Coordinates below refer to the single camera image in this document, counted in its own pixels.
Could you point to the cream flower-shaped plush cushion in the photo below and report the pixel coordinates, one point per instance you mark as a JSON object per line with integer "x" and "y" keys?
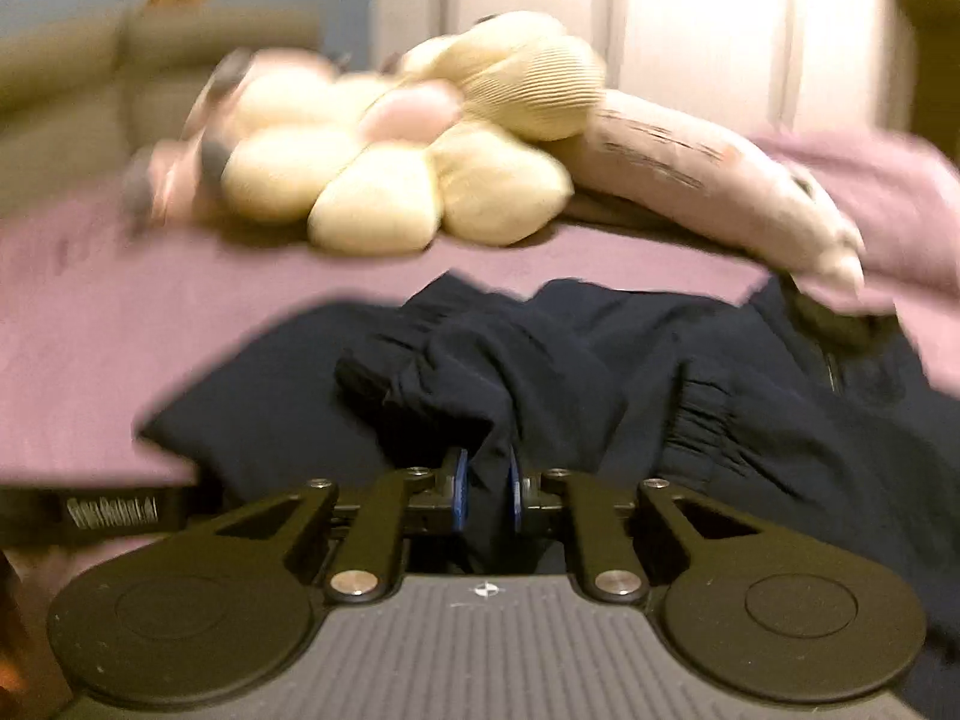
{"x": 390, "y": 187}

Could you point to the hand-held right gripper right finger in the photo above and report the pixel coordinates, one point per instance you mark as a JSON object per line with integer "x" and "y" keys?
{"x": 516, "y": 495}

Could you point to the purple bed sheet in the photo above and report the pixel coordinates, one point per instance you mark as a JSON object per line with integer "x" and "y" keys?
{"x": 112, "y": 315}

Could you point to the white wardrobe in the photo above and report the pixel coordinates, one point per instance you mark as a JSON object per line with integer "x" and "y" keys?
{"x": 675, "y": 15}

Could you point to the dark navy garment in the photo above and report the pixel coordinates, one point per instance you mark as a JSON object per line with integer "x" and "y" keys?
{"x": 600, "y": 390}

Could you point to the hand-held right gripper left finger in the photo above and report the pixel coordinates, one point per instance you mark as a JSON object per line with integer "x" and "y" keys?
{"x": 459, "y": 495}

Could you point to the pink and grey plush toy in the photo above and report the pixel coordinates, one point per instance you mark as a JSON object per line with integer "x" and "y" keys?
{"x": 174, "y": 172}

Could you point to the long pink plush pillow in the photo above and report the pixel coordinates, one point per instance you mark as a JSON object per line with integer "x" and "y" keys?
{"x": 697, "y": 172}

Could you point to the olive green sofa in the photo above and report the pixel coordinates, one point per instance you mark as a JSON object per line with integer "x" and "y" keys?
{"x": 90, "y": 82}

